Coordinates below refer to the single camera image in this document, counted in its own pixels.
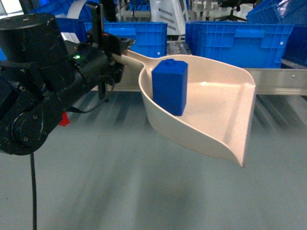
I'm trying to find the left blue plastic crate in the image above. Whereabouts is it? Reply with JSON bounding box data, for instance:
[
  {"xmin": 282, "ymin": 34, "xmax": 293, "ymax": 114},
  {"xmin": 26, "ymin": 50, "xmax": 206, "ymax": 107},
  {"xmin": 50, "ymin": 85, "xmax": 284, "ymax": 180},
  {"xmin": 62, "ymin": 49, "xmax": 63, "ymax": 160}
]
[{"xmin": 83, "ymin": 22, "xmax": 168, "ymax": 58}]

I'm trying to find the blue plastic crate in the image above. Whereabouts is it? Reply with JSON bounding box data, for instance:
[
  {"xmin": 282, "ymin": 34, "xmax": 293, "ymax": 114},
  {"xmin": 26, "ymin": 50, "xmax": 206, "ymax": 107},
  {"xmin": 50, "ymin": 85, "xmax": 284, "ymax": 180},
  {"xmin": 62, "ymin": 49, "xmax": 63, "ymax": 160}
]
[
  {"xmin": 185, "ymin": 21, "xmax": 294, "ymax": 69},
  {"xmin": 83, "ymin": 22, "xmax": 168, "ymax": 58}
]

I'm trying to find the white machine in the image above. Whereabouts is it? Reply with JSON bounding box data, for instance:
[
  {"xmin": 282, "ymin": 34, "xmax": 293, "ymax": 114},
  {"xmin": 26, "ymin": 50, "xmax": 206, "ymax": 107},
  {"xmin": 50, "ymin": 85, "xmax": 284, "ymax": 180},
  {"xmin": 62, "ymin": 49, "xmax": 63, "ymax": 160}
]
[{"xmin": 149, "ymin": 0, "xmax": 189, "ymax": 36}]

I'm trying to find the right blue plastic crate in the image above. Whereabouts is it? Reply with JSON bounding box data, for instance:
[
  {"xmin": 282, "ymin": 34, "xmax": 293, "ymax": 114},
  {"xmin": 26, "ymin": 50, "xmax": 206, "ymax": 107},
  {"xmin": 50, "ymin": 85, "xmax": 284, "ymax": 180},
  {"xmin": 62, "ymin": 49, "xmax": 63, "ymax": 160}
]
[{"xmin": 185, "ymin": 21, "xmax": 294, "ymax": 69}]

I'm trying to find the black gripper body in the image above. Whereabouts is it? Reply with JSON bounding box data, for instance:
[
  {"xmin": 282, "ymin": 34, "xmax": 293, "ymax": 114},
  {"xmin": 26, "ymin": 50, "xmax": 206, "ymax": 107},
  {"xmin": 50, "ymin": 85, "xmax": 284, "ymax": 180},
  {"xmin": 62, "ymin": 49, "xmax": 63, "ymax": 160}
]
[{"xmin": 71, "ymin": 2, "xmax": 135, "ymax": 101}]

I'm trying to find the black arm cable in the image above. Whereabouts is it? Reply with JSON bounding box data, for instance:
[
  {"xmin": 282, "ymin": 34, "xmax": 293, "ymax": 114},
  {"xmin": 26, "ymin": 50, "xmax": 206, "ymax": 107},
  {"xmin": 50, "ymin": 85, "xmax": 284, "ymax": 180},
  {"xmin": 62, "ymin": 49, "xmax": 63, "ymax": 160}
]
[{"xmin": 30, "ymin": 76, "xmax": 116, "ymax": 230}]

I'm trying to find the blue plastic block part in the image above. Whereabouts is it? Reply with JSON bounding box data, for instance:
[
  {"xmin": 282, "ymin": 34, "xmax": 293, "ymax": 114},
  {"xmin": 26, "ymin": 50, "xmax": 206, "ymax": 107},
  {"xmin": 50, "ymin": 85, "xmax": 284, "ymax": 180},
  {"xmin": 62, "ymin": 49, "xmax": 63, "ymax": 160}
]
[{"xmin": 152, "ymin": 59, "xmax": 189, "ymax": 116}]

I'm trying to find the black office chair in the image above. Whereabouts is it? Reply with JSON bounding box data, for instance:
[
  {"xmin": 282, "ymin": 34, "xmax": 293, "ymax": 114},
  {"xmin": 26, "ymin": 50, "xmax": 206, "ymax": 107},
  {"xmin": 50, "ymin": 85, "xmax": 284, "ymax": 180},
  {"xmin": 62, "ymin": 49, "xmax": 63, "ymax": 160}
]
[{"xmin": 213, "ymin": 0, "xmax": 258, "ymax": 22}]

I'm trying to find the beige plastic dustpan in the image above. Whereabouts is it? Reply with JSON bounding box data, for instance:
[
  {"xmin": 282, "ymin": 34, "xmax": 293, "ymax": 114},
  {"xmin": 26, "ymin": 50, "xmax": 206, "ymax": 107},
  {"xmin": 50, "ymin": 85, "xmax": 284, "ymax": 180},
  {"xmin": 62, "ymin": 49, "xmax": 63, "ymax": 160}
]
[{"xmin": 114, "ymin": 50, "xmax": 256, "ymax": 166}]

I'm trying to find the tilted blue crate far right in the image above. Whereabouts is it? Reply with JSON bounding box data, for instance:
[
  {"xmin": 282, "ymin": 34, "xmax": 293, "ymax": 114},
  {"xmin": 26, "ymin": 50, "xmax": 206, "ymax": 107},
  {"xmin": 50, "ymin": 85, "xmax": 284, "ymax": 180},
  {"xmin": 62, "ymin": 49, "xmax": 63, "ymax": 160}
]
[{"xmin": 247, "ymin": 0, "xmax": 307, "ymax": 66}]

